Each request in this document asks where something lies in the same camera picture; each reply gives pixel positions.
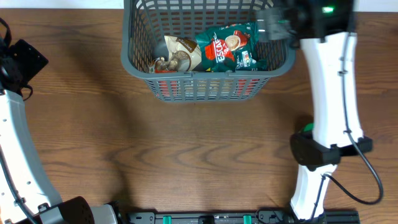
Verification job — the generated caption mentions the grey plastic lattice basket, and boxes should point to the grey plastic lattice basket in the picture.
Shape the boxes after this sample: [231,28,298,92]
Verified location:
[121,0,295,103]

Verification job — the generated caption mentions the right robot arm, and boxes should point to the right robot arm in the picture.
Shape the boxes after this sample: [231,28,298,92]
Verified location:
[256,0,373,223]

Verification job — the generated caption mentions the orange spaghetti pasta packet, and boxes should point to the orange spaghetti pasta packet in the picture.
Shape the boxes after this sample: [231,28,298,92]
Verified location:
[145,77,269,102]

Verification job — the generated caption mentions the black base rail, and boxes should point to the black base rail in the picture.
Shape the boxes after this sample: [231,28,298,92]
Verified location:
[127,210,361,224]

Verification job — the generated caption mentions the green Nescafe coffee bag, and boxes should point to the green Nescafe coffee bag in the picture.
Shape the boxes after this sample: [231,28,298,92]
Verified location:
[195,22,267,72]

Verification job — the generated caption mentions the beige brown snack pouch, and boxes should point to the beige brown snack pouch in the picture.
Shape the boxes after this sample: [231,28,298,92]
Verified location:
[148,35,203,73]

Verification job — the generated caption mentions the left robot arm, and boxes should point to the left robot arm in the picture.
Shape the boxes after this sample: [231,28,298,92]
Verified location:
[1,40,123,223]

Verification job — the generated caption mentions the green lidded jar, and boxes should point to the green lidded jar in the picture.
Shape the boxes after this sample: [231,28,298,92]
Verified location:
[299,123,314,133]

